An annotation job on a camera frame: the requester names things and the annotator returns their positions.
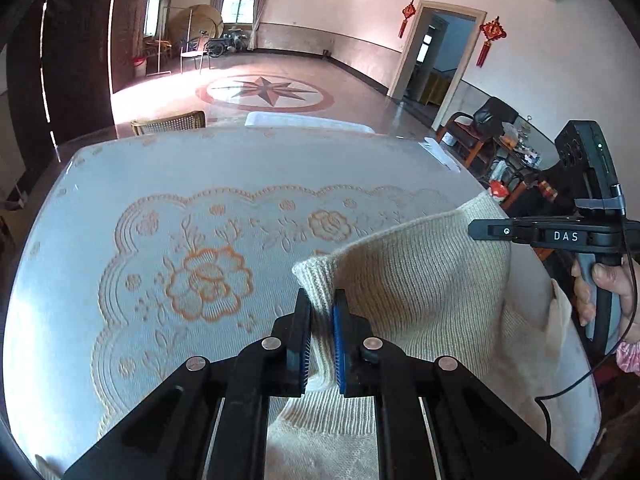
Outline barred window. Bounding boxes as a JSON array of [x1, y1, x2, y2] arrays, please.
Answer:
[[220, 0, 257, 24]]

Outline dark wooden armchair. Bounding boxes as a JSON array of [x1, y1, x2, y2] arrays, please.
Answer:
[[436, 97, 519, 169]]

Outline cluttered side table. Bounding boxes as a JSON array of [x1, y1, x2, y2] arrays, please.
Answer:
[[491, 119, 545, 187]]

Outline small red knot ornament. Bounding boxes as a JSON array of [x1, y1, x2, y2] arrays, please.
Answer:
[[398, 0, 417, 40]]

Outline large dark wooden door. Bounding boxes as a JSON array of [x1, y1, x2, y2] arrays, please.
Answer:
[[5, 0, 121, 163]]

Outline large red knot ornament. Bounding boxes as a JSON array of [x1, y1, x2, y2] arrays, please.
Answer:
[[477, 16, 507, 69]]

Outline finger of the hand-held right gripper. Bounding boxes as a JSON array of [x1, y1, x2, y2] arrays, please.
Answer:
[[468, 218, 541, 246]]

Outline door frame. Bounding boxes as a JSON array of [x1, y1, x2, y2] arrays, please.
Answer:
[[387, 0, 488, 132]]

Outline large round woven basket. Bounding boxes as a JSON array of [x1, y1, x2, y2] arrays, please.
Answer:
[[167, 4, 225, 54]]

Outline white paper sheet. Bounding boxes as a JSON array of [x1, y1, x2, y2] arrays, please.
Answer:
[[420, 137, 462, 174]]

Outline bicycle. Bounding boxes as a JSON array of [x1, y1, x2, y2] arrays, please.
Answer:
[[206, 26, 252, 59]]

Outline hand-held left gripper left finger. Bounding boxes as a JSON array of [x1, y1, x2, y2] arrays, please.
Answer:
[[62, 287, 313, 480]]

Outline wicker chair back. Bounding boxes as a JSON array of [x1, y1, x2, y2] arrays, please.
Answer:
[[130, 110, 207, 136]]

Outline beige knit sweater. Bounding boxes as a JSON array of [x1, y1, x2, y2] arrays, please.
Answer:
[[265, 191, 574, 480]]

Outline floral lace tablecloth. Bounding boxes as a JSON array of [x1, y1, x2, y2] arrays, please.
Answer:
[[2, 125, 601, 480]]

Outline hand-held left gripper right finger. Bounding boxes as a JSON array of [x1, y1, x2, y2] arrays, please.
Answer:
[[332, 287, 582, 480]]

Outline small wooden chair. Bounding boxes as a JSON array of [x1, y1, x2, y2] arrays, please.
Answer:
[[144, 35, 172, 77]]

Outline metal frame chair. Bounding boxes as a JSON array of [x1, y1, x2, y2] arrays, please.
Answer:
[[179, 35, 212, 74]]

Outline person's right hand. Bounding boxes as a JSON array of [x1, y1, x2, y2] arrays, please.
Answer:
[[571, 259, 640, 344]]

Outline side window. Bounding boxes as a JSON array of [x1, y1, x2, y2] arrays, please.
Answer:
[[142, 0, 167, 37]]

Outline black cable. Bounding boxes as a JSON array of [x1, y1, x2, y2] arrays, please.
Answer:
[[534, 255, 640, 443]]

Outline white flat object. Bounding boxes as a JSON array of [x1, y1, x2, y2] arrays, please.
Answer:
[[244, 111, 377, 134]]

